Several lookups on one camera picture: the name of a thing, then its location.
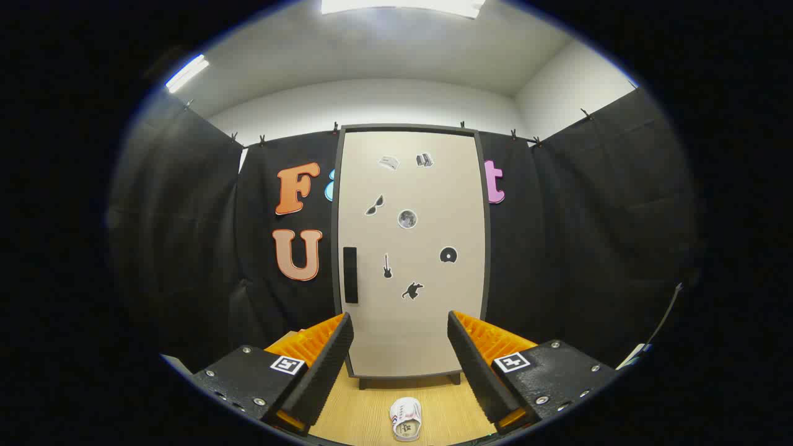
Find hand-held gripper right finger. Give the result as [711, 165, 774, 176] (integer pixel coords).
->
[447, 310, 620, 434]

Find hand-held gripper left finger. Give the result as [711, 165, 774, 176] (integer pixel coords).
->
[191, 312, 355, 434]

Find white canvas shoe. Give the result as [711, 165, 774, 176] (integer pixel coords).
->
[389, 397, 423, 442]

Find black door handle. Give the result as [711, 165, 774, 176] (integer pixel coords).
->
[343, 247, 359, 304]

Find dark grey shoe cabinet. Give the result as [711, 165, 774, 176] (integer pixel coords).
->
[330, 124, 492, 390]

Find white flat object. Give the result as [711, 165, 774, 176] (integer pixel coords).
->
[616, 343, 651, 370]

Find black backdrop cloth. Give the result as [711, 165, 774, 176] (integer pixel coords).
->
[105, 87, 701, 372]

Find ceiling tube light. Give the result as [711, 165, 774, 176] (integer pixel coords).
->
[165, 54, 210, 94]

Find rectangular ceiling light panel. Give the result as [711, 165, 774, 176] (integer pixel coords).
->
[320, 0, 486, 19]

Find thin dark cable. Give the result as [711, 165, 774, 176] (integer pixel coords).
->
[644, 282, 683, 348]

